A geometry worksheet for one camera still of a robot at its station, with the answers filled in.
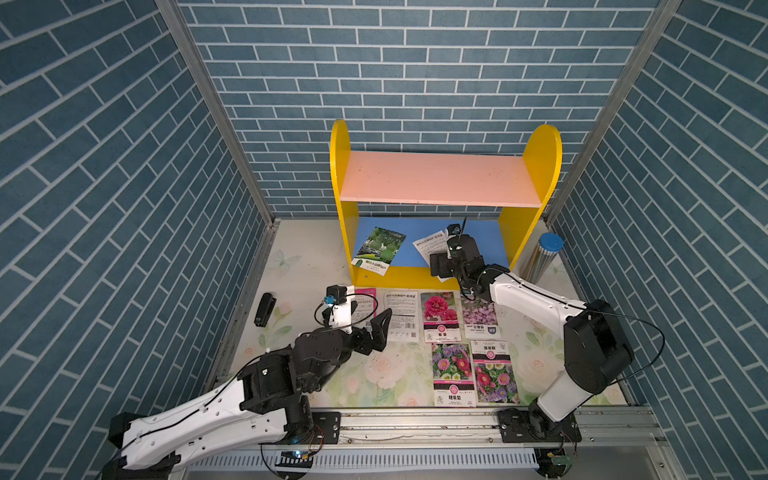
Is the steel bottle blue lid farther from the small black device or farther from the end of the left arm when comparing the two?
the small black device

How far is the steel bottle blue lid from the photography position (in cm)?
90

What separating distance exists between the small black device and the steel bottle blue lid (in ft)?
2.83
